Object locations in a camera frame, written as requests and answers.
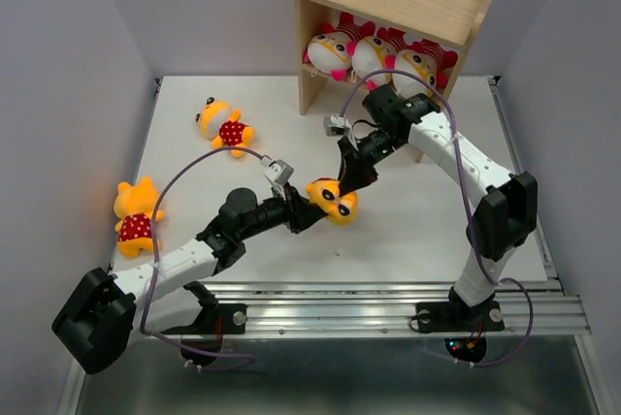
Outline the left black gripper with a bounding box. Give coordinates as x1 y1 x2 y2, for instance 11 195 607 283
238 180 327 239

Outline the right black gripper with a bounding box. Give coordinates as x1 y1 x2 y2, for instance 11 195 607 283
333 129 405 198

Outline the orange bear plush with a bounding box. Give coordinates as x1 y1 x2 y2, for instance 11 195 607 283
306 177 359 226
114 176 164 259
194 97 255 158

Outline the white pink plush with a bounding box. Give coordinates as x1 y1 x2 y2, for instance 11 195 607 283
346 27 408 78
385 39 459 98
303 12 376 81

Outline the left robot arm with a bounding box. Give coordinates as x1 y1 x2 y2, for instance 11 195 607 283
51 185 326 374

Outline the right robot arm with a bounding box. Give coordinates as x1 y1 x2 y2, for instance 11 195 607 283
325 85 538 332

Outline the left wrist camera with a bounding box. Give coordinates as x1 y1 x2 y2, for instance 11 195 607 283
260 155 294 187

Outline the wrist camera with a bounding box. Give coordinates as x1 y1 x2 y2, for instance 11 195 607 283
260 155 294 187
323 114 352 138

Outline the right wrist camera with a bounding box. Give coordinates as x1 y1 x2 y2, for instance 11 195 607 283
323 114 352 138

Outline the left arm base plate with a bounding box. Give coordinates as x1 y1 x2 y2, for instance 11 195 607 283
162 303 247 335

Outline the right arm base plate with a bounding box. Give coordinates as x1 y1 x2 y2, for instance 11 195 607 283
409 301 505 335

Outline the aluminium mounting rail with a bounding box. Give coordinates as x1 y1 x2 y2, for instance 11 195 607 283
77 280 594 338

